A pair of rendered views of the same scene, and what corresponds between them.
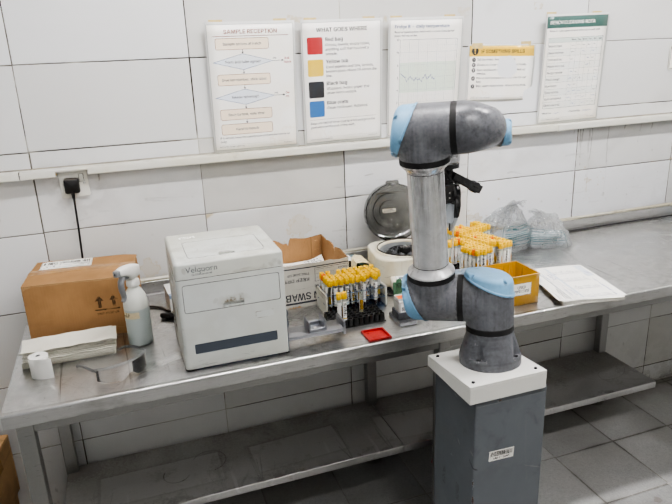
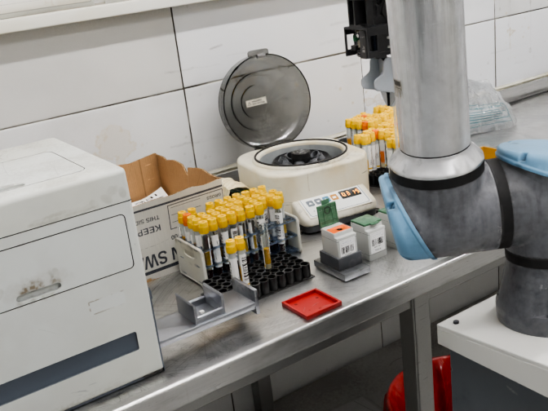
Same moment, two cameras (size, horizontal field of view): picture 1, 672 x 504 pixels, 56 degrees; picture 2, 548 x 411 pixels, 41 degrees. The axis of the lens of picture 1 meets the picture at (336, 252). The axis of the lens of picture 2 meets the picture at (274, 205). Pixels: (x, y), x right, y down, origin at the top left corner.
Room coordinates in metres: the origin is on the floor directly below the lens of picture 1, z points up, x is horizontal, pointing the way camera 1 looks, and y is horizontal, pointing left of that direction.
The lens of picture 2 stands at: (0.64, 0.17, 1.41)
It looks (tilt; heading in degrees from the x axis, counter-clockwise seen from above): 19 degrees down; 347
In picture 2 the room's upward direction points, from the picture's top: 7 degrees counter-clockwise
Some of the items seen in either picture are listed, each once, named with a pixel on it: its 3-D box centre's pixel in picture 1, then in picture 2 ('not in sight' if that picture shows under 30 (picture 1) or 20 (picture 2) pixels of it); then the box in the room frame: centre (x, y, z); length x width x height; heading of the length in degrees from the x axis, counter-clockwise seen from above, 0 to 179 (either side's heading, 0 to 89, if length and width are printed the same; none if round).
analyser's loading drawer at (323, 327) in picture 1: (307, 327); (187, 314); (1.62, 0.09, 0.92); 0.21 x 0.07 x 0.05; 109
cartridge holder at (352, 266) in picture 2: (402, 314); (341, 260); (1.75, -0.20, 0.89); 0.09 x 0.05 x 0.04; 17
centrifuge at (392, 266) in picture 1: (406, 264); (307, 179); (2.08, -0.25, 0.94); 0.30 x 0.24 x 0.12; 10
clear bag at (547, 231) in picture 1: (545, 227); (476, 102); (2.44, -0.85, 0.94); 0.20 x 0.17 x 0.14; 83
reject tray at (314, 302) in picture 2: (376, 334); (311, 303); (1.64, -0.11, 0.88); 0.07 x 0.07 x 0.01; 19
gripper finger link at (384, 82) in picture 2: (447, 218); (386, 83); (1.85, -0.35, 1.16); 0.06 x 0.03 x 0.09; 104
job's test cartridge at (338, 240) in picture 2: (402, 306); (339, 245); (1.75, -0.19, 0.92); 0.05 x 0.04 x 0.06; 17
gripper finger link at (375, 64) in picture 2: not in sight; (375, 81); (1.89, -0.34, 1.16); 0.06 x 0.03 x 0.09; 104
